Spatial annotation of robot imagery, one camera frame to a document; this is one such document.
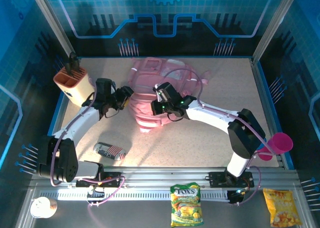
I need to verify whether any flag print pencil pouch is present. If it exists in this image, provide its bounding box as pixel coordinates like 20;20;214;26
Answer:
93;142;126;161

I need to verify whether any yellow snack bag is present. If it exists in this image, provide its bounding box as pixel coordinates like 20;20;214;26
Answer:
262;187;303;228

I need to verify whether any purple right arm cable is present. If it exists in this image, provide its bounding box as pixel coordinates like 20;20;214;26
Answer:
159;68;268;206

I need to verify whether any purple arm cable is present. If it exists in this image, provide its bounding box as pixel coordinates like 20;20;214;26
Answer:
49;84;125;208
159;68;268;206

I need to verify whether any white paper cup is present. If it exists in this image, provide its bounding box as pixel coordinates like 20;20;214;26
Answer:
29;196;58;218

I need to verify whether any aluminium front rail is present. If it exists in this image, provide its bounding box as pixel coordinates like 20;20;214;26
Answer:
29;169;301;201

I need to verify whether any green fruit candy bag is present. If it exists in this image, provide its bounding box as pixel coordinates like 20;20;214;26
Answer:
169;182;205;227

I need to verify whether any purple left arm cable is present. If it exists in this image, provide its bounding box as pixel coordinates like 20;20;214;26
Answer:
49;84;125;208

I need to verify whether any pink plastic goblet cup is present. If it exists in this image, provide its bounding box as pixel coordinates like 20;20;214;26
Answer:
257;132;294;161

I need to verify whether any cream orange knife block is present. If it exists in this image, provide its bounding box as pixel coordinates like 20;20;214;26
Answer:
52;67;98;109

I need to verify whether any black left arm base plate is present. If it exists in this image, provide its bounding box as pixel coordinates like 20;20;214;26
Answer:
75;171;121;188

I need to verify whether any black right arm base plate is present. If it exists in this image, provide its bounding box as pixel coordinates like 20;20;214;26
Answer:
208;171;255;188

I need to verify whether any black handled knife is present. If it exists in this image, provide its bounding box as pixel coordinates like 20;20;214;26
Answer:
64;52;81;77

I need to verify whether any pink school backpack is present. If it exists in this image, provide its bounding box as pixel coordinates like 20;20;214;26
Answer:
127;57;212;134

